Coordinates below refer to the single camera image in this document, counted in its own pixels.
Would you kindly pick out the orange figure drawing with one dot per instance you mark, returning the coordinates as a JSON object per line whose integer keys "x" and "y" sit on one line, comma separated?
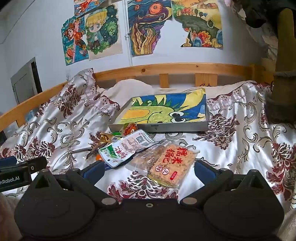
{"x": 85, "y": 5}

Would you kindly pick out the small orange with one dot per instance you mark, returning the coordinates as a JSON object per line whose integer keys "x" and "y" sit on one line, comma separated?
{"x": 99, "y": 158}

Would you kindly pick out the dark blue snack packet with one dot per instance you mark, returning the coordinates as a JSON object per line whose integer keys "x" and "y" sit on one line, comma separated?
{"x": 150, "y": 146}

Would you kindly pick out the blond character drawing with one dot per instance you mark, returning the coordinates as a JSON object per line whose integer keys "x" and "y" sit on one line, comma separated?
{"x": 101, "y": 30}

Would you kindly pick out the wooden bed frame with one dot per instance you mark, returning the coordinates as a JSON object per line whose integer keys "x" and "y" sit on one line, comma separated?
{"x": 185, "y": 68}

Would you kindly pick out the clear nut bar packet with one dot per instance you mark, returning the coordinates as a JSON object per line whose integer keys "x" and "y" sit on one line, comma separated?
{"x": 141, "y": 162}

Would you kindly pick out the cream pillow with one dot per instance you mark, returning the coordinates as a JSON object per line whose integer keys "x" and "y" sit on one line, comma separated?
{"x": 129, "y": 88}

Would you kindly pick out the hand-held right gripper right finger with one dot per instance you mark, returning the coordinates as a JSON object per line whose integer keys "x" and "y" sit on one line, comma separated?
{"x": 203, "y": 170}

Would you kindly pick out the orange chicken feet packet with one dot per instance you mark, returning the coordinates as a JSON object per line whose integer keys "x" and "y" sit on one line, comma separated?
{"x": 129, "y": 128}

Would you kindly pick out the grey metal tray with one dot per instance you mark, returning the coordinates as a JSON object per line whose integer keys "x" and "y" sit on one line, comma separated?
{"x": 180, "y": 126}

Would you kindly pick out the green sausage stick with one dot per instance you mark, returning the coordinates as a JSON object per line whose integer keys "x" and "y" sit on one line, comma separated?
{"x": 115, "y": 133}

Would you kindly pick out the swirl sky drawing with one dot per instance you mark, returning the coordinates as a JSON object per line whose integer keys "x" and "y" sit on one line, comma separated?
{"x": 148, "y": 25}

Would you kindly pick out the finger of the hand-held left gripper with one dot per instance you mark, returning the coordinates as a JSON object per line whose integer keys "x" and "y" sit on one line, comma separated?
{"x": 34, "y": 166}

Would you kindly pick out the grey wall cabinet door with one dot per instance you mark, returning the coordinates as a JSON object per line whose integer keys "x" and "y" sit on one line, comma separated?
{"x": 23, "y": 83}

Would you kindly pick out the red-haired character drawing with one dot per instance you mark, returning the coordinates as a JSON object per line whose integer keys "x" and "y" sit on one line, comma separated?
{"x": 74, "y": 44}

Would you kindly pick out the olive cloth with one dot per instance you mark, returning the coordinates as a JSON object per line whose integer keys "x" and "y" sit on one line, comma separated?
{"x": 285, "y": 46}

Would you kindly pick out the landscape drawing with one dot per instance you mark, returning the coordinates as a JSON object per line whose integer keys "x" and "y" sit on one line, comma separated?
{"x": 201, "y": 25}

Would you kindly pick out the floral satin blanket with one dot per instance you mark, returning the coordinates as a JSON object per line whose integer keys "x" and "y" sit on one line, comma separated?
{"x": 231, "y": 143}

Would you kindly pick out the dark cloth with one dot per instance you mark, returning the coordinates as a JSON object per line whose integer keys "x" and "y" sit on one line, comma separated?
{"x": 261, "y": 11}

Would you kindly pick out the colourful dragon drawing paper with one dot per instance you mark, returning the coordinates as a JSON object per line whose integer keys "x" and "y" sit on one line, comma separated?
{"x": 161, "y": 109}

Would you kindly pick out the pale patterned cloth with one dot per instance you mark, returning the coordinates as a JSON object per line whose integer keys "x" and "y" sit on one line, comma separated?
{"x": 266, "y": 39}

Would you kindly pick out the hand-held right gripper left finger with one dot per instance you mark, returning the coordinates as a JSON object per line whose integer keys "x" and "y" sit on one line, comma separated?
{"x": 94, "y": 169}

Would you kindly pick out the white green snack packet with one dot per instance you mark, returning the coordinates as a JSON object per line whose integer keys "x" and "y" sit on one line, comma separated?
{"x": 113, "y": 154}

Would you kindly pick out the gold foil snack packet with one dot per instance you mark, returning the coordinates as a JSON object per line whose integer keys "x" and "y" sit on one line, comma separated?
{"x": 104, "y": 139}

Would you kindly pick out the clear rice cracker packet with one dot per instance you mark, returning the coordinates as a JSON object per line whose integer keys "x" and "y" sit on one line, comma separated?
{"x": 171, "y": 166}

